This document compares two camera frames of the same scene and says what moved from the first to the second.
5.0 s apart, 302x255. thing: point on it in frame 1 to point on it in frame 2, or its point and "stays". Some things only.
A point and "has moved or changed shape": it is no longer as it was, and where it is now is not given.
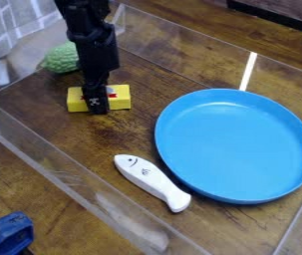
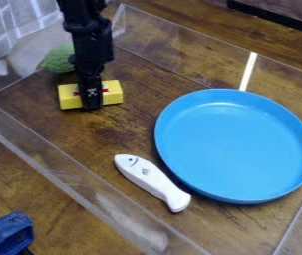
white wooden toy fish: x=153 y=180 stays
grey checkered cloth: x=8 y=19 stays
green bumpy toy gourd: x=62 y=59 stays
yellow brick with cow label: x=119 y=98 has moved or changed shape
